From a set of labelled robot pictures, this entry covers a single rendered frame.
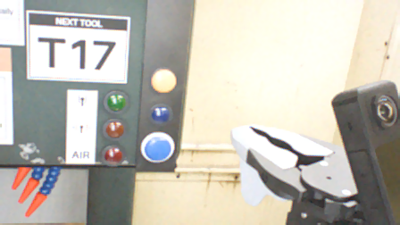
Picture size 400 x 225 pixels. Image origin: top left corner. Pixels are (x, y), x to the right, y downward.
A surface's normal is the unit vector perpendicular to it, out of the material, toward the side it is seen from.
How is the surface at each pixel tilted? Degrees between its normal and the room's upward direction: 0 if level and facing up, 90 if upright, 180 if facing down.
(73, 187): 91
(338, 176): 0
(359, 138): 93
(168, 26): 90
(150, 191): 90
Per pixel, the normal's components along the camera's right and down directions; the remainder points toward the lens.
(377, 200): -0.79, 0.22
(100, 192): 0.16, 0.42
